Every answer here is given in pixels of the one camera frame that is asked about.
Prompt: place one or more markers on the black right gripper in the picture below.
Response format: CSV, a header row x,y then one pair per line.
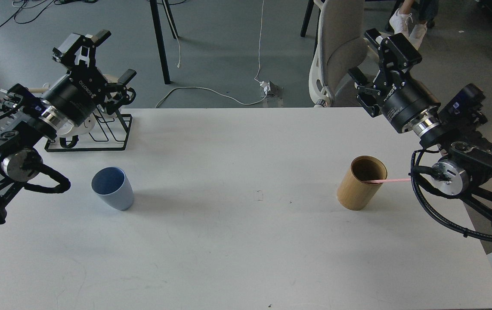
x,y
405,102

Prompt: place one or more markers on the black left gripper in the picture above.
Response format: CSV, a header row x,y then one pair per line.
x,y
77,94

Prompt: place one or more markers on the pink chopstick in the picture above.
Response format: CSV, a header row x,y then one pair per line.
x,y
383,181

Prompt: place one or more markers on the blue cup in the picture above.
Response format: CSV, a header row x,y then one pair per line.
x,y
113,187

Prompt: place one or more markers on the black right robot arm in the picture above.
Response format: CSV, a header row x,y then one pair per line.
x,y
455,161

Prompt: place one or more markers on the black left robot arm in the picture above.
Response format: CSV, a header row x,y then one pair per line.
x,y
21,166

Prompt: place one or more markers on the white mug rear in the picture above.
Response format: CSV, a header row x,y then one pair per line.
x,y
110,79

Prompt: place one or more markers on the white mug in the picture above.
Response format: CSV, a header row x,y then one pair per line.
x,y
69,130
110,79

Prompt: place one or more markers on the grey office chair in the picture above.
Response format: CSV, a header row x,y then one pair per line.
x,y
340,46

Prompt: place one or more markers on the white sneaker left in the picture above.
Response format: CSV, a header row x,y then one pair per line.
x,y
399,22

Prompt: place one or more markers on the white sneaker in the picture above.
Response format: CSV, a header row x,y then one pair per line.
x,y
417,34
399,22

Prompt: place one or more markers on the white sneaker right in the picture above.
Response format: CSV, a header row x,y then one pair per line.
x,y
417,34

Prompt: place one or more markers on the black table legs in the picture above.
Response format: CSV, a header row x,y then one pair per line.
x,y
159,34

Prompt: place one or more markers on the white mug front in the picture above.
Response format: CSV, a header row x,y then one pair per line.
x,y
69,130

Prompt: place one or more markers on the bamboo cylindrical holder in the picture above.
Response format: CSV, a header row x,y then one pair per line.
x,y
354,192

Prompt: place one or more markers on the black wire mug rack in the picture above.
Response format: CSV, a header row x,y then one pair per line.
x,y
99,132

